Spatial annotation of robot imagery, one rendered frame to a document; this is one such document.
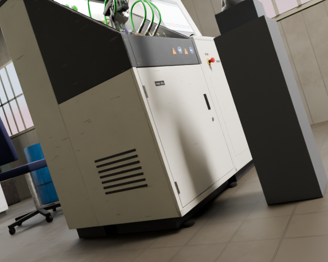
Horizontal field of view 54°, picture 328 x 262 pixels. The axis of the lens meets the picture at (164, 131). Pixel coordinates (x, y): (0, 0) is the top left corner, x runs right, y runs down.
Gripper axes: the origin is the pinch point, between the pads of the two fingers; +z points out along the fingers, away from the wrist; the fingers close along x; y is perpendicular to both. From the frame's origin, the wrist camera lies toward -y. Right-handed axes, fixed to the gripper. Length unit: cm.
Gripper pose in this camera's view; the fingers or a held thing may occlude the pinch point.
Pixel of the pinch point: (121, 27)
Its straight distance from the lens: 197.0
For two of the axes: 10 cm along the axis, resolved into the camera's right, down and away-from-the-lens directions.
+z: 3.2, 9.5, 0.1
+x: 5.5, -1.9, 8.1
